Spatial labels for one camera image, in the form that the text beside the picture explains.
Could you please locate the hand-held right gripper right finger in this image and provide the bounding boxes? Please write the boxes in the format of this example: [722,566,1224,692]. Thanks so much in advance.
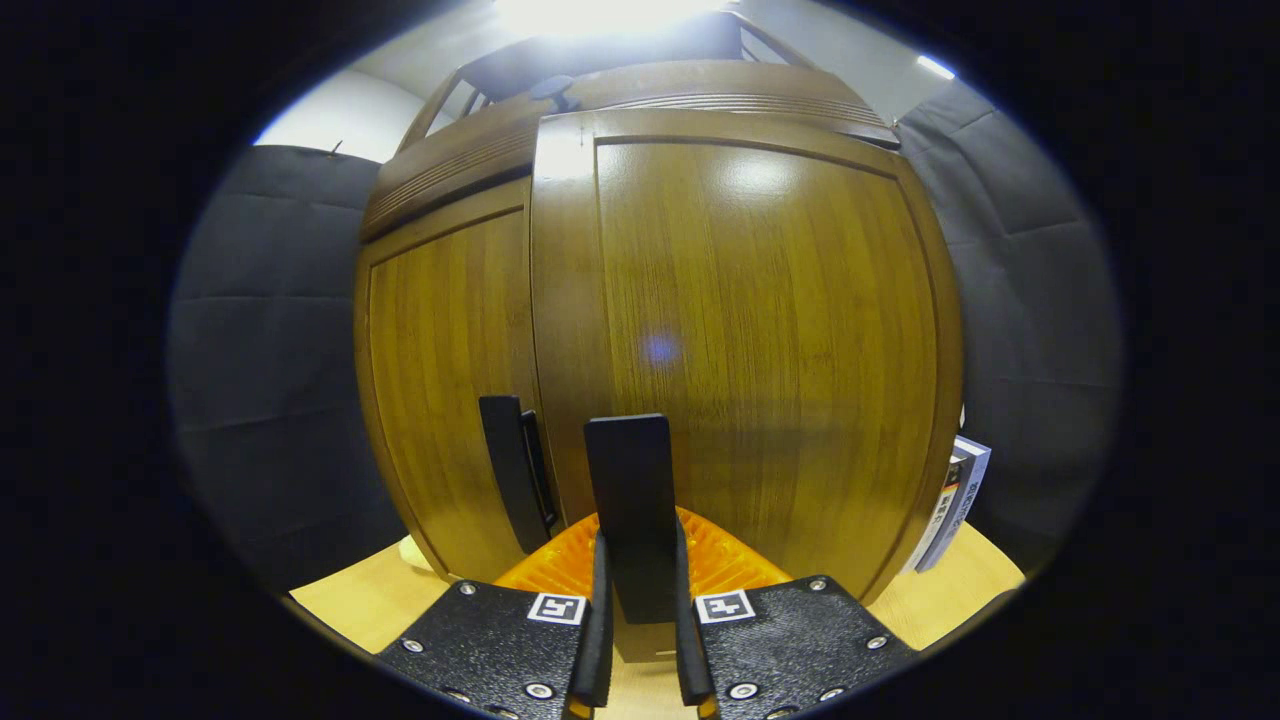
[672,508,916,720]

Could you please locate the books standing beside cabinet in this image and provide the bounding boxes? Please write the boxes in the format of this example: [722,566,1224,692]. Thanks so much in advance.
[915,435,991,573]

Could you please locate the large ceiling light panel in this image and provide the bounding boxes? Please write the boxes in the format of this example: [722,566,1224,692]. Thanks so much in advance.
[495,0,721,36]

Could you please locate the wooden double-door shoe cabinet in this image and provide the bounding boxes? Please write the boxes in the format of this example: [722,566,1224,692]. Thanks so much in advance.
[358,10,901,246]

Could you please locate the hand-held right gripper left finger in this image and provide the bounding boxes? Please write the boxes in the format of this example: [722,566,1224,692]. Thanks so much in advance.
[375,512,613,720]

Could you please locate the black door handle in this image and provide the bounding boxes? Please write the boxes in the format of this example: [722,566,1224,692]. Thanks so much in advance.
[585,415,678,624]
[480,395,559,554]

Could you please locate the wooden shoe cabinet door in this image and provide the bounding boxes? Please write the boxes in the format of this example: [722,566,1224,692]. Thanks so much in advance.
[355,180,546,583]
[530,108,963,606]

